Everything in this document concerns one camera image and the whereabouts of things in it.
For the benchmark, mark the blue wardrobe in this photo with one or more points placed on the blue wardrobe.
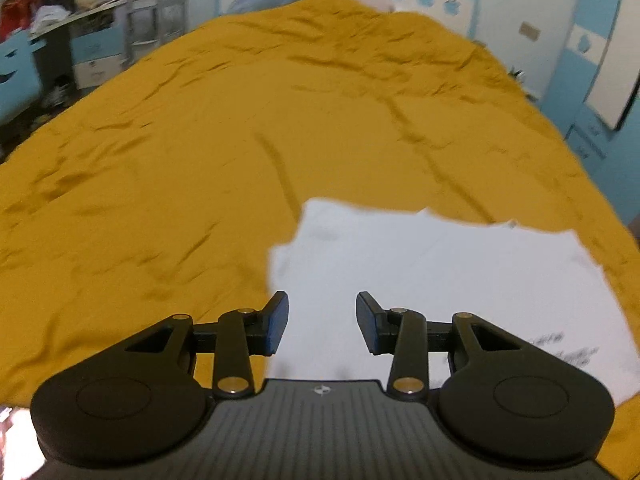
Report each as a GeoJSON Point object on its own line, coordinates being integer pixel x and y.
{"type": "Point", "coordinates": [565, 85]}

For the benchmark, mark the yellow quilt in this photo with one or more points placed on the yellow quilt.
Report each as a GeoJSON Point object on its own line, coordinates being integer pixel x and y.
{"type": "Point", "coordinates": [200, 160]}

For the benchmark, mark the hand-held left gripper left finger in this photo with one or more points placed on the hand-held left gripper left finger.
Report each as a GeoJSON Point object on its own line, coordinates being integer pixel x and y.
{"type": "Point", "coordinates": [277, 322]}

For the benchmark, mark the red bag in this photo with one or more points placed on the red bag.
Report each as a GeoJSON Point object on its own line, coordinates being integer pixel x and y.
{"type": "Point", "coordinates": [15, 17]}

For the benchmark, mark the white printed sweatshirt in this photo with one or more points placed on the white printed sweatshirt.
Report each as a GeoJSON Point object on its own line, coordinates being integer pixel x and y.
{"type": "Point", "coordinates": [450, 270]}

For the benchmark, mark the desk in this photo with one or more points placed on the desk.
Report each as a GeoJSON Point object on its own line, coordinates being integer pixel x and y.
{"type": "Point", "coordinates": [65, 22]}

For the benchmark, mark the blue drawer cabinet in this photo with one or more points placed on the blue drawer cabinet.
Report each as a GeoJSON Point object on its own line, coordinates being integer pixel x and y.
{"type": "Point", "coordinates": [97, 60]}

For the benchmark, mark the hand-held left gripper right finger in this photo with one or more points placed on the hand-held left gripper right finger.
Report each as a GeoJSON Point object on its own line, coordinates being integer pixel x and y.
{"type": "Point", "coordinates": [367, 322]}

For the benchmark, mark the white plastic bag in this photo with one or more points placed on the white plastic bag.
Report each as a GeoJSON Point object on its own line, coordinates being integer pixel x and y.
{"type": "Point", "coordinates": [50, 15]}

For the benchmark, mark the blue chair with face cutout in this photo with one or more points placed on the blue chair with face cutout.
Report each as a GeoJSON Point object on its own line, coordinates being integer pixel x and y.
{"type": "Point", "coordinates": [17, 75]}

